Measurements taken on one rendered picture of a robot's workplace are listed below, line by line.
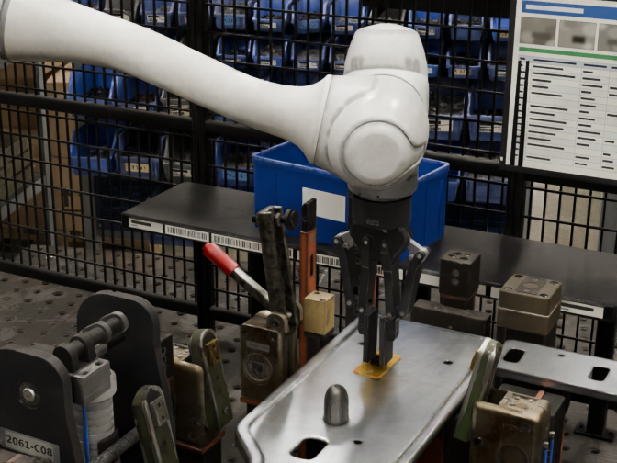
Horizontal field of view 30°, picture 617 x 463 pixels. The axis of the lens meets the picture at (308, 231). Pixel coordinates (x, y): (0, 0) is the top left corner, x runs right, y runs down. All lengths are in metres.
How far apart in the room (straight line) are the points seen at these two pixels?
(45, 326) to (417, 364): 1.07
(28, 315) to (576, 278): 1.21
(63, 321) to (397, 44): 1.31
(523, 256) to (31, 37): 0.90
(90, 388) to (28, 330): 1.22
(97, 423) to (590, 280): 0.85
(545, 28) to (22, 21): 0.87
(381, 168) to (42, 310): 1.45
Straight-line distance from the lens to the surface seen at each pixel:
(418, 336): 1.69
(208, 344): 1.44
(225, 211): 2.11
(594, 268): 1.91
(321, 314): 1.64
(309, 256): 1.66
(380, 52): 1.37
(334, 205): 1.91
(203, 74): 1.33
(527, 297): 1.71
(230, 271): 1.60
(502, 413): 1.43
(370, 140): 1.20
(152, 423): 1.33
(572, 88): 1.93
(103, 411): 1.36
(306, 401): 1.51
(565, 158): 1.96
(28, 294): 2.65
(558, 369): 1.63
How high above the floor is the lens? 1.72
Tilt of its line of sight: 20 degrees down
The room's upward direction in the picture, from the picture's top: 1 degrees clockwise
